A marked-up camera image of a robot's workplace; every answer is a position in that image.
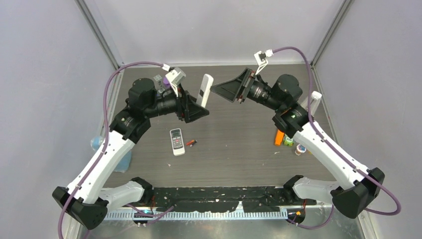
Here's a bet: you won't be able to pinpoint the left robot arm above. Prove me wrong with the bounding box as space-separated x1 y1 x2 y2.
52 75 213 230

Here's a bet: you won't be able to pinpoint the red and white remote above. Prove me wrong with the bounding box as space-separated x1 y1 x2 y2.
196 74 214 108

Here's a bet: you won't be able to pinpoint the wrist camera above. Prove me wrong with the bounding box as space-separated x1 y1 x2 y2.
161 67 186 98
254 49 273 75

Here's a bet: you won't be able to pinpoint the blue plastic bottle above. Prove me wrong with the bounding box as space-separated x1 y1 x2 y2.
90 135 132 174

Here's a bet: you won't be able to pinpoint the white remote control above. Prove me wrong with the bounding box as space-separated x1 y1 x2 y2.
169 128 185 156

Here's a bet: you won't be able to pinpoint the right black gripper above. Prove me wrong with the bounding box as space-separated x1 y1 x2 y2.
210 68 284 112

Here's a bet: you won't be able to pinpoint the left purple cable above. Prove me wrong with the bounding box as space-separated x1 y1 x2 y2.
57 61 170 239

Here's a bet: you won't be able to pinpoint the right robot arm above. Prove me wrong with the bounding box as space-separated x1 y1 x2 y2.
211 68 385 219

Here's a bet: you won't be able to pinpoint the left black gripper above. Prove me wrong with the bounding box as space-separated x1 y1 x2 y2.
145 83 209 122

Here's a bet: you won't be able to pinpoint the green owl toy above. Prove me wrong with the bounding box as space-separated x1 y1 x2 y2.
283 135 294 147

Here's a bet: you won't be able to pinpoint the purple plastic cup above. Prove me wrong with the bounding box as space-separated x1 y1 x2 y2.
163 76 171 88

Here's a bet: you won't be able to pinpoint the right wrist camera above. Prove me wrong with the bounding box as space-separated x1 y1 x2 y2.
254 49 273 75

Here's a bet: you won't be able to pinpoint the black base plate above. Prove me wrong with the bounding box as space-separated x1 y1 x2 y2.
150 186 316 213

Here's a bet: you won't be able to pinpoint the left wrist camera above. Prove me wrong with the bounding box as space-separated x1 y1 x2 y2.
161 67 186 98

